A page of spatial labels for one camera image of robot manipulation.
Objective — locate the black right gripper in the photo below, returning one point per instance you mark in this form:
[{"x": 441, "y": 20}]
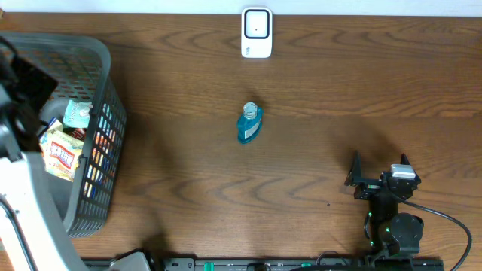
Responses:
[{"x": 355, "y": 173}]

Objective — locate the blue mouthwash bottle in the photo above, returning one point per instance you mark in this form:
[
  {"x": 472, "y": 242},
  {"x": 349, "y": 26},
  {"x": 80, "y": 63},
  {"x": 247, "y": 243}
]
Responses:
[{"x": 249, "y": 123}]

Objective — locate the red orange chocolate bar wrapper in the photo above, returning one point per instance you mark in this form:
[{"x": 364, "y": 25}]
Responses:
[{"x": 77, "y": 133}]

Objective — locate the black mounting rail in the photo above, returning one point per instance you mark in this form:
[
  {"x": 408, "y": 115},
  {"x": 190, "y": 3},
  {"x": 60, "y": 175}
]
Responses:
[{"x": 332, "y": 262}]

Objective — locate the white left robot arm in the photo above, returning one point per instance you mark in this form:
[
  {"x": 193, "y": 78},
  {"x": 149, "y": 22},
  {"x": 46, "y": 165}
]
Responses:
[{"x": 32, "y": 231}]

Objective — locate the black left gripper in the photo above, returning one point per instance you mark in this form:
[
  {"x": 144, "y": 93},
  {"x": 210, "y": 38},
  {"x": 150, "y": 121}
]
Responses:
[{"x": 30, "y": 77}]

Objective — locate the mint green wipes pack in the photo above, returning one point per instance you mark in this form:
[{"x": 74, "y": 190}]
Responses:
[{"x": 77, "y": 114}]

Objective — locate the grey plastic lattice basket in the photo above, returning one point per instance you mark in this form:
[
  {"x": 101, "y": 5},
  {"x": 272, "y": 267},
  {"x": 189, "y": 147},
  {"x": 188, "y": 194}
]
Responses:
[{"x": 80, "y": 65}]

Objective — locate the yellow snack chips bag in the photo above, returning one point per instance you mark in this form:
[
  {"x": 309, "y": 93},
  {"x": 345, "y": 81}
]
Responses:
[{"x": 60, "y": 151}]

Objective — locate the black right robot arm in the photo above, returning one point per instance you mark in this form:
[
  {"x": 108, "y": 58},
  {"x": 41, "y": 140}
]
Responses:
[{"x": 392, "y": 233}]

